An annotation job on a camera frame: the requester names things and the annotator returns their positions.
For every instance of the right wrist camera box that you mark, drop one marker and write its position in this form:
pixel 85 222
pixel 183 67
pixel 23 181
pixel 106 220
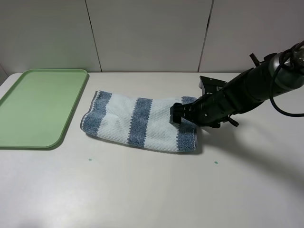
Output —
pixel 210 85

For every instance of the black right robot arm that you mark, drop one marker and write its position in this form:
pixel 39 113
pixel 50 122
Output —
pixel 278 74

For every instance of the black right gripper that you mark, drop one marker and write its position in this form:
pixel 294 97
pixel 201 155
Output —
pixel 210 110

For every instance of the blue white striped towel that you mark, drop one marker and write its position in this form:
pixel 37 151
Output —
pixel 139 122

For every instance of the green plastic tray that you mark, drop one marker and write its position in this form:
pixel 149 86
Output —
pixel 36 111

